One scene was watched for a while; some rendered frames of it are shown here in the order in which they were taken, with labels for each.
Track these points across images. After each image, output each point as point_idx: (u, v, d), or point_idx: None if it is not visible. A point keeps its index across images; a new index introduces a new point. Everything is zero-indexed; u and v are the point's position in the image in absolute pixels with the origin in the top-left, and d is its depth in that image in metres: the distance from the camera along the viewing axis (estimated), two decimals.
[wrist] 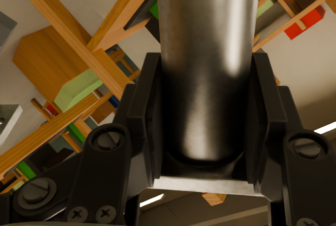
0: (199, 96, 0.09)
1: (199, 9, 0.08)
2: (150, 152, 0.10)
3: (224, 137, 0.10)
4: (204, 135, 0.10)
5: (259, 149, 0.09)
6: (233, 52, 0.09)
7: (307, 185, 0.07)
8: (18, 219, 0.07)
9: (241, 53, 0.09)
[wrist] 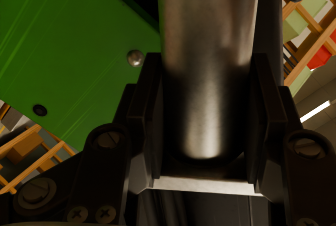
0: (199, 95, 0.09)
1: (199, 7, 0.08)
2: (150, 152, 0.10)
3: (224, 136, 0.10)
4: (204, 135, 0.10)
5: (259, 149, 0.09)
6: (233, 51, 0.09)
7: (307, 185, 0.07)
8: (18, 219, 0.07)
9: (241, 52, 0.09)
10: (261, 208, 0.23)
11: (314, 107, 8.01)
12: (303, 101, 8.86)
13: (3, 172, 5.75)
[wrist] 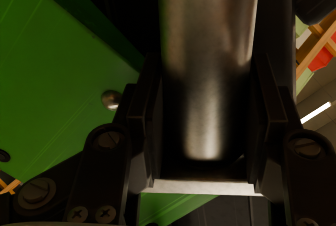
0: (201, 94, 0.09)
1: (202, 4, 0.08)
2: (150, 152, 0.10)
3: (226, 136, 0.10)
4: (206, 135, 0.10)
5: (259, 149, 0.09)
6: (235, 48, 0.09)
7: (307, 185, 0.07)
8: (18, 219, 0.07)
9: (243, 50, 0.09)
10: None
11: (314, 108, 7.98)
12: (303, 101, 8.83)
13: (2, 175, 5.71)
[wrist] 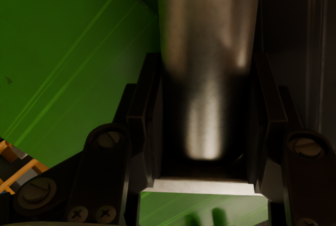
0: (201, 95, 0.09)
1: (201, 6, 0.08)
2: (150, 152, 0.10)
3: (225, 136, 0.10)
4: (206, 135, 0.10)
5: (259, 149, 0.09)
6: (235, 49, 0.09)
7: (307, 185, 0.07)
8: (18, 219, 0.07)
9: (243, 51, 0.09)
10: None
11: None
12: None
13: None
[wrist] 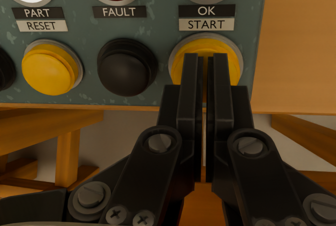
0: None
1: None
2: (196, 154, 0.09)
3: None
4: None
5: (211, 148, 0.09)
6: None
7: (257, 185, 0.07)
8: (70, 220, 0.07)
9: None
10: None
11: None
12: None
13: None
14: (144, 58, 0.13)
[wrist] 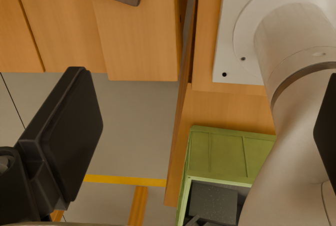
0: None
1: None
2: (55, 175, 0.09)
3: None
4: None
5: None
6: None
7: None
8: None
9: None
10: None
11: None
12: None
13: None
14: None
